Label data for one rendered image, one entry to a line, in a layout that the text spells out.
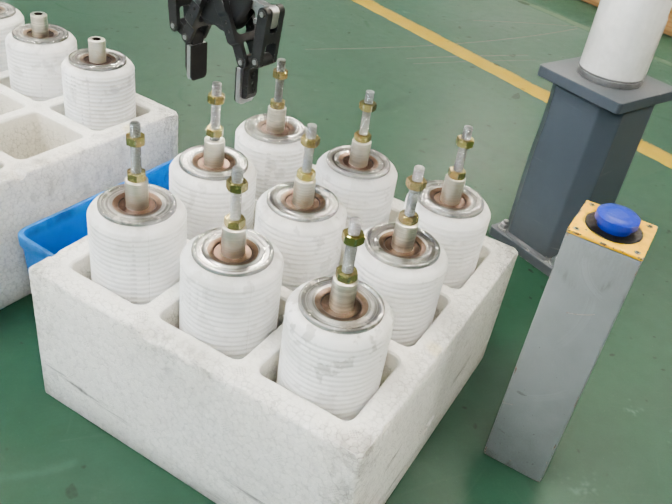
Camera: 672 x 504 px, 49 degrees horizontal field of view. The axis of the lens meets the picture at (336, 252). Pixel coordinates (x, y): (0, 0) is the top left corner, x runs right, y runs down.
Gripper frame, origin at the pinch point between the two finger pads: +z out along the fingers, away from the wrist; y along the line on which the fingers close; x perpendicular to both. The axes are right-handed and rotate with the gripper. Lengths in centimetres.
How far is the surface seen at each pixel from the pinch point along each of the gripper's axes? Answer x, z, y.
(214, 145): -0.9, 7.4, 0.4
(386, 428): -11.3, 17.5, 32.5
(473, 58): 125, 36, -31
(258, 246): -8.2, 9.8, 14.0
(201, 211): -4.1, 13.6, 2.1
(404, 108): 82, 36, -24
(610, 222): 10.5, 2.5, 39.1
